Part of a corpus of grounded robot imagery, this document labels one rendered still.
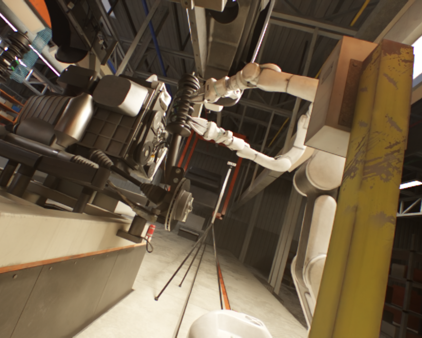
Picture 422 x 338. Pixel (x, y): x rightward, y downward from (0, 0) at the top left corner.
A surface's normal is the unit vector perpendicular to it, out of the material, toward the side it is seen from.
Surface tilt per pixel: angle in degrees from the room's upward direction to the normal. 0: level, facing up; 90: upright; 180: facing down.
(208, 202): 90
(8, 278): 90
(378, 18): 180
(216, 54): 139
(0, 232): 90
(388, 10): 180
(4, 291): 90
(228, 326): 73
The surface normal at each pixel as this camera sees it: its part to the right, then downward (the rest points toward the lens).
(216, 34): -0.33, 0.74
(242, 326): 0.01, -0.50
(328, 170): -0.09, -0.26
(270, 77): -0.52, -0.03
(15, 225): 0.94, 0.31
